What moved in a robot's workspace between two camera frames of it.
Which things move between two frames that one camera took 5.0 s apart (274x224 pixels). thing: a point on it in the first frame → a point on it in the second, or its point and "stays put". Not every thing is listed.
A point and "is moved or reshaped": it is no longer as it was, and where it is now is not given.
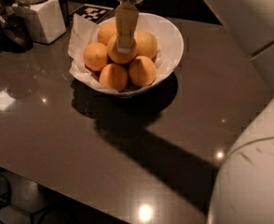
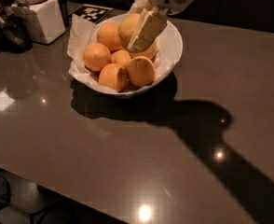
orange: [120, 58] is moved or reshaped
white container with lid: [47, 19] stays put
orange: [142, 71] stays put
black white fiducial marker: [92, 12] stays put
